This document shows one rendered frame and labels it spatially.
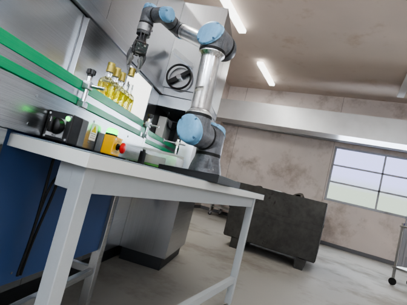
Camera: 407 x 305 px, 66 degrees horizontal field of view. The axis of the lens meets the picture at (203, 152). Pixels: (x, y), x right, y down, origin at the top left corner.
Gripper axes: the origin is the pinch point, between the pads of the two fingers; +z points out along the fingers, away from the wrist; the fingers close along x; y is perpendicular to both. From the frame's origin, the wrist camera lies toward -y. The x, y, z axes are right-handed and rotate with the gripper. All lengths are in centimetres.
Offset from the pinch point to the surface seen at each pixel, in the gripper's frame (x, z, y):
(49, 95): -27, 33, 72
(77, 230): -12, 63, 91
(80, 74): -23.0, 13.9, 14.9
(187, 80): 50, -26, -69
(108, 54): -13.4, -3.6, -0.4
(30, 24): -42, 7, 39
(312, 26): 262, -218, -218
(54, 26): -36.1, 2.2, 29.4
